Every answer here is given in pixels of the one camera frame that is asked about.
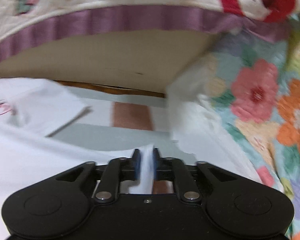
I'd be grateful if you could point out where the white t-shirt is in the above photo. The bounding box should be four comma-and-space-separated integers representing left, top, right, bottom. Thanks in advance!
0, 76, 157, 240

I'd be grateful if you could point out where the checkered happy dog blanket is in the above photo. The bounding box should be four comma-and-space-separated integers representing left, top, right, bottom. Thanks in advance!
50, 84, 196, 194

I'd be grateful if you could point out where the floral quilted pillow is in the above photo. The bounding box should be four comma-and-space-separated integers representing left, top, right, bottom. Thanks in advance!
166, 12, 300, 240

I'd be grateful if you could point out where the red bear quilted blanket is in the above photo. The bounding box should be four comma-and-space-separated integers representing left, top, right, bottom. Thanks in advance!
0, 0, 300, 62

